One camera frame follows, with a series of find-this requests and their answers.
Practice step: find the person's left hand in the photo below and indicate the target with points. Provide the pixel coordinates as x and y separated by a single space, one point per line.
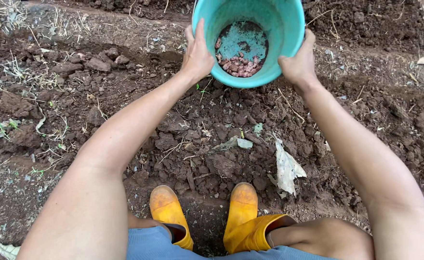
196 57

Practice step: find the person's right hand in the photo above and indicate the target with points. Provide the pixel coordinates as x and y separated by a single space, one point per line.
300 65

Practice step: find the turquoise plastic bucket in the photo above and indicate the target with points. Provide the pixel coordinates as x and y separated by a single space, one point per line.
269 25

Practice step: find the pile of pink seeds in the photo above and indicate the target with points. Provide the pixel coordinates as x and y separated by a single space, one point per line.
239 65

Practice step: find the small pale dry leaf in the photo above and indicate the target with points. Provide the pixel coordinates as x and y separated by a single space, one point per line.
244 143

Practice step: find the large dry pale leaf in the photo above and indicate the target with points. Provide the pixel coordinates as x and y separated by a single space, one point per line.
286 168

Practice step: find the yellow rubber boot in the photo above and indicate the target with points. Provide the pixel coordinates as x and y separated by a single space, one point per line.
246 220
168 213

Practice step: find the blue shorts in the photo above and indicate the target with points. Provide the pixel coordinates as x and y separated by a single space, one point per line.
183 247

